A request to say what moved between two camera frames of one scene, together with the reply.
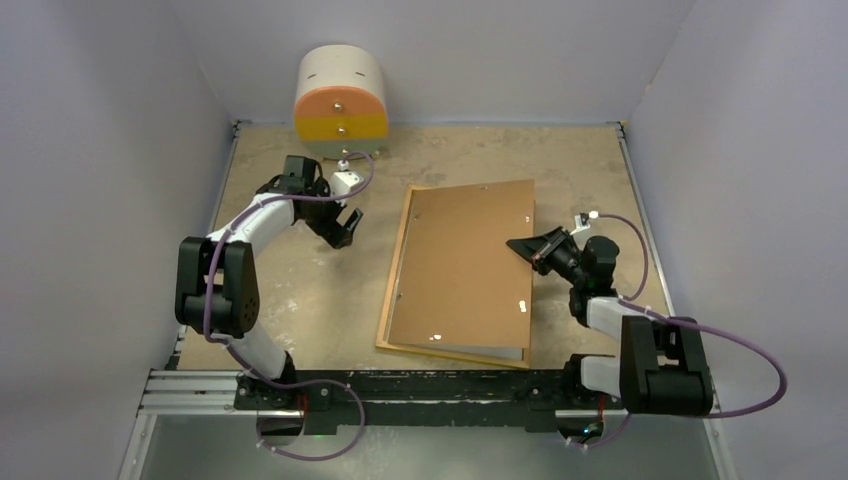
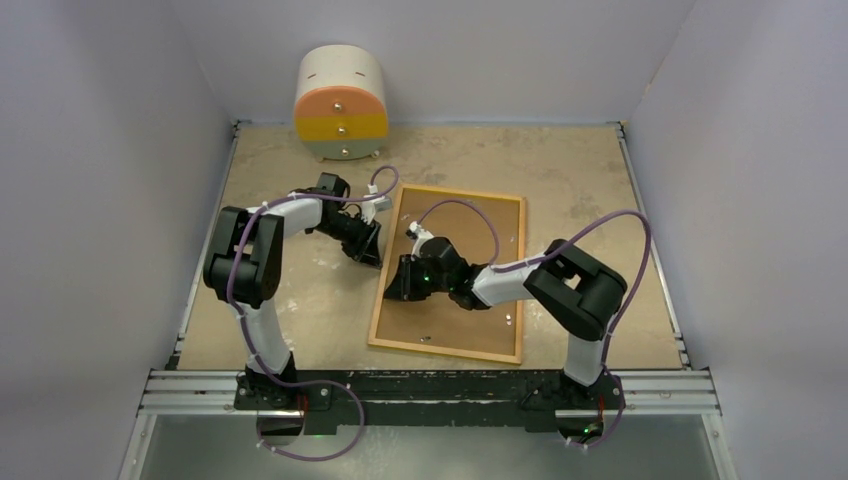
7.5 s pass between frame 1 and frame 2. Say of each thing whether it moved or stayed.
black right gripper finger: moved
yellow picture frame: moved
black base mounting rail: stayed
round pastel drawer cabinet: stayed
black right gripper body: moved
